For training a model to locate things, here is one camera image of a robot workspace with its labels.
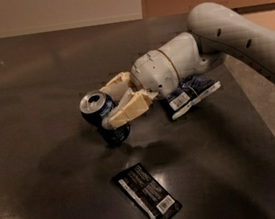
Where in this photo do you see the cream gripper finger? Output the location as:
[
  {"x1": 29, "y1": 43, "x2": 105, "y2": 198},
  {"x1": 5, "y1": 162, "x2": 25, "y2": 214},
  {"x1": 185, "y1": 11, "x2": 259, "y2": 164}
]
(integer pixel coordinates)
[
  {"x1": 100, "y1": 71, "x2": 133, "y2": 101},
  {"x1": 101, "y1": 88, "x2": 159, "y2": 130}
]

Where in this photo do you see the blue pepsi can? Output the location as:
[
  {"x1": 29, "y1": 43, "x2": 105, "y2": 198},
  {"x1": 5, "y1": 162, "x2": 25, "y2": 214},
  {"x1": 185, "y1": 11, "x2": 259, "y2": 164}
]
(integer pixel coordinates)
[{"x1": 79, "y1": 90, "x2": 130, "y2": 146}]

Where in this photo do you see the blue crumpled chip bag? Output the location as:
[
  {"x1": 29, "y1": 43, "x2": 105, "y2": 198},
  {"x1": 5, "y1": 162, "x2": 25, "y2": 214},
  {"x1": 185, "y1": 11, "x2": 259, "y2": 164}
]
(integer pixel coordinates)
[{"x1": 165, "y1": 75, "x2": 221, "y2": 120}]

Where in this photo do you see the black snack bar wrapper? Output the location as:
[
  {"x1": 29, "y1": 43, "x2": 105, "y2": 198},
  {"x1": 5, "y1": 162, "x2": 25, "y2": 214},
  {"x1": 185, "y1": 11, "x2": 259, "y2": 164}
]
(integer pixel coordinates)
[{"x1": 112, "y1": 163, "x2": 183, "y2": 219}]

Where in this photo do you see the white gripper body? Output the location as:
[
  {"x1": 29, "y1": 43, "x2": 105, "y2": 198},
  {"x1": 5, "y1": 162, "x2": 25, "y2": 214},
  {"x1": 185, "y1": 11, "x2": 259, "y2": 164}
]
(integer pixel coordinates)
[{"x1": 130, "y1": 50, "x2": 178, "y2": 98}]

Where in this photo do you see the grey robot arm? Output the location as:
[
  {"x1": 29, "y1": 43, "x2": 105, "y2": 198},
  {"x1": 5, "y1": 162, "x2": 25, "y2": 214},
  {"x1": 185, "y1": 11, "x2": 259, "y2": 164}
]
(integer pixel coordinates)
[{"x1": 101, "y1": 2, "x2": 275, "y2": 130}]

